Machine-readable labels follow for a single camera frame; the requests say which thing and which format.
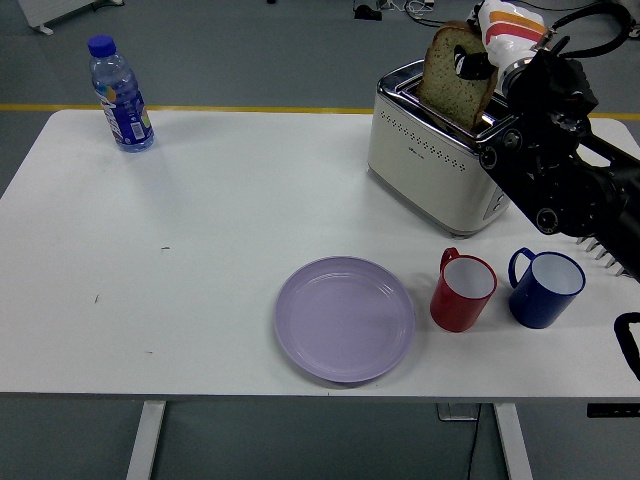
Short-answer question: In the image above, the metal toast rack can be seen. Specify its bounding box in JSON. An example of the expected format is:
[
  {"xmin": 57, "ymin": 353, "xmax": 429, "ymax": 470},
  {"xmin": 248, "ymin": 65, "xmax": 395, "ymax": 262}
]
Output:
[{"xmin": 574, "ymin": 237, "xmax": 634, "ymax": 278}]

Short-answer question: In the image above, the black looped floor cable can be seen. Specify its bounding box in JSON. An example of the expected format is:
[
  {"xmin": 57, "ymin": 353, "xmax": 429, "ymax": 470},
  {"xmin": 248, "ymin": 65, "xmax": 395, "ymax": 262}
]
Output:
[{"xmin": 404, "ymin": 7, "xmax": 454, "ymax": 27}]

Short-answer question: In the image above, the white cable bundle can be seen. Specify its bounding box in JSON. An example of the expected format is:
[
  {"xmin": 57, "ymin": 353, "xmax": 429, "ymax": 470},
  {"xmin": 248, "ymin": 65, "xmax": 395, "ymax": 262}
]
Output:
[{"xmin": 377, "ymin": 0, "xmax": 436, "ymax": 14}]

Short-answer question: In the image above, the cream and chrome toaster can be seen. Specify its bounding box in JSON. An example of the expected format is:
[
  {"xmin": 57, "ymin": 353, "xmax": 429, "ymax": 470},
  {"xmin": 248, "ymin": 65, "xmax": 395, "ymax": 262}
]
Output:
[{"xmin": 366, "ymin": 58, "xmax": 516, "ymax": 239}]

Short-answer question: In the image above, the clear water bottle blue cap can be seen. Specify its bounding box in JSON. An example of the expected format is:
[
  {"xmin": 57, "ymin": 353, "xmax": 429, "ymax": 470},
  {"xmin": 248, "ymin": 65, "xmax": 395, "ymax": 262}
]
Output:
[{"xmin": 86, "ymin": 34, "xmax": 156, "ymax": 154}]

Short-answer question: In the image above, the white table leg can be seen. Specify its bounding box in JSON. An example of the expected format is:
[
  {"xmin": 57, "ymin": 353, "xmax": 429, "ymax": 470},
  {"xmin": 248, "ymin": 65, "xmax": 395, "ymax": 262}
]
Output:
[
  {"xmin": 492, "ymin": 402, "xmax": 535, "ymax": 480},
  {"xmin": 125, "ymin": 400, "xmax": 167, "ymax": 480}
]

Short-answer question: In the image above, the bread slice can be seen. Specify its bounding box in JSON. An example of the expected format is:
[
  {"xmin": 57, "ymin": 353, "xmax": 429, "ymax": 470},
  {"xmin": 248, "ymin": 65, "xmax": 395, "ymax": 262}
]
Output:
[{"xmin": 417, "ymin": 20, "xmax": 499, "ymax": 131}]

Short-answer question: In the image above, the red mug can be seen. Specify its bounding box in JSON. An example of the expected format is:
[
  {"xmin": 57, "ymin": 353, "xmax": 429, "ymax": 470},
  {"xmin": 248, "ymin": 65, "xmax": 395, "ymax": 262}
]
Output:
[{"xmin": 429, "ymin": 246, "xmax": 498, "ymax": 334}]

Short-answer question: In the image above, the white floor heater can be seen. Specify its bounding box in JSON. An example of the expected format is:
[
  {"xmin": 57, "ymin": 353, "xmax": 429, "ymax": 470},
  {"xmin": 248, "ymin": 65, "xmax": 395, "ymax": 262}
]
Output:
[{"xmin": 17, "ymin": 0, "xmax": 124, "ymax": 37}]

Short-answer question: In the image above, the white cart with wheel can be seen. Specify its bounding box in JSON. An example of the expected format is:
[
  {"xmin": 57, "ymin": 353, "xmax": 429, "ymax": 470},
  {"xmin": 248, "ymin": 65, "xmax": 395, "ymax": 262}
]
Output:
[{"xmin": 607, "ymin": 0, "xmax": 640, "ymax": 37}]

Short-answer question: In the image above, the clear plastic bracket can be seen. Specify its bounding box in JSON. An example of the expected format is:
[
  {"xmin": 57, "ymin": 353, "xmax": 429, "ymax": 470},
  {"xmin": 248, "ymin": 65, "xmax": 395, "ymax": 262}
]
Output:
[{"xmin": 436, "ymin": 402, "xmax": 481, "ymax": 423}]

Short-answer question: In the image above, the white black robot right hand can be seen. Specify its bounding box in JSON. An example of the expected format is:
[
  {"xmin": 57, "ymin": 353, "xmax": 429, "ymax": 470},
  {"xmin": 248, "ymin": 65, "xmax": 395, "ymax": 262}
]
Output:
[{"xmin": 452, "ymin": 0, "xmax": 546, "ymax": 80}]

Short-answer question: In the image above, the black table control panel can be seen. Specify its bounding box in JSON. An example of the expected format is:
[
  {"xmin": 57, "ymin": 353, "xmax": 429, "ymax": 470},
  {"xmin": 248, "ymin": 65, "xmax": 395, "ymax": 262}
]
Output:
[{"xmin": 586, "ymin": 402, "xmax": 640, "ymax": 418}]

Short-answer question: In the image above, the thin black hanging cable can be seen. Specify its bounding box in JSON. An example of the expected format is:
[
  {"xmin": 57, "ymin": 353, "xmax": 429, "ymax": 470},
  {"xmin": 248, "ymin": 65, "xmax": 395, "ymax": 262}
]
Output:
[{"xmin": 467, "ymin": 403, "xmax": 483, "ymax": 480}]

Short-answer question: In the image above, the purple plate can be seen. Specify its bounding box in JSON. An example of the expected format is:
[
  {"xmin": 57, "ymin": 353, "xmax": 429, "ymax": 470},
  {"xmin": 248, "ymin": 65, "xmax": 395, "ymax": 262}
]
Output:
[{"xmin": 273, "ymin": 255, "xmax": 416, "ymax": 385}]

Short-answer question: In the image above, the blue mug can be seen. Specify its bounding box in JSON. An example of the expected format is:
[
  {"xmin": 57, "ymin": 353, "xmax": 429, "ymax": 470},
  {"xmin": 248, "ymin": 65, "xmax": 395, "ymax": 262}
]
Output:
[{"xmin": 507, "ymin": 246, "xmax": 586, "ymax": 330}]

